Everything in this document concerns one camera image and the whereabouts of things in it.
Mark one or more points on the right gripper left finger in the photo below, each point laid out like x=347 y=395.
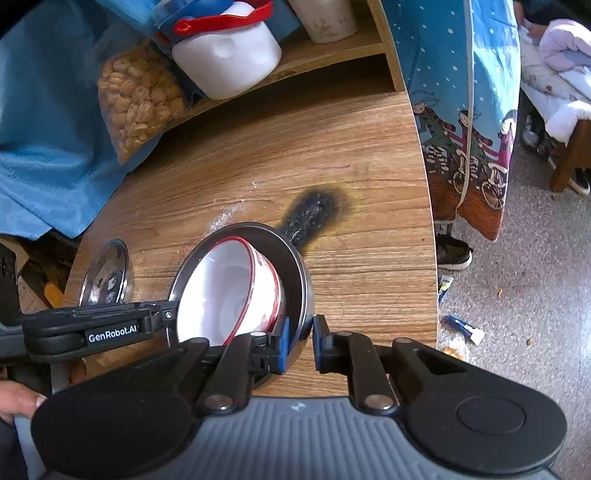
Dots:
x=246 y=357

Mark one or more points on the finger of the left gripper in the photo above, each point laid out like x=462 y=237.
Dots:
x=158 y=315

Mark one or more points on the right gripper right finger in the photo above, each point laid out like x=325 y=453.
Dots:
x=354 y=356

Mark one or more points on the large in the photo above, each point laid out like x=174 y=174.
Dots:
x=109 y=278

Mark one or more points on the white ceramic bowl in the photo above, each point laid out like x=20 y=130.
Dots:
x=233 y=290

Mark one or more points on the large steel bowl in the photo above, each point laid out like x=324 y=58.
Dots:
x=300 y=299

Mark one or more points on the person's left hand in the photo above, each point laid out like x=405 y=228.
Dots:
x=18 y=400

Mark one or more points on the blue white tube on floor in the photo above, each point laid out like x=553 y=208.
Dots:
x=474 y=334

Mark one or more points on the black shoe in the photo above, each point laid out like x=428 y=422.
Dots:
x=452 y=254

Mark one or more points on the light blue cloth cover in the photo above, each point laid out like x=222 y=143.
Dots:
x=58 y=165

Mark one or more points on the bag of snack biscuits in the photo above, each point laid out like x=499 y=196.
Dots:
x=139 y=96

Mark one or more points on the white jug blue lid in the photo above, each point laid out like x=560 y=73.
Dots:
x=223 y=47

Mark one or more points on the dark blue dotted curtain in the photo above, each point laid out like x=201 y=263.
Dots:
x=461 y=66

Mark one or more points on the wooden desk shelf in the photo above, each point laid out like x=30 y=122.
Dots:
x=374 y=37

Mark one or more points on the white steel thermos cup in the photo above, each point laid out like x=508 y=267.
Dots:
x=326 y=21

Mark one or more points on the pink white bedding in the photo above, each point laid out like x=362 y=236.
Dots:
x=555 y=72

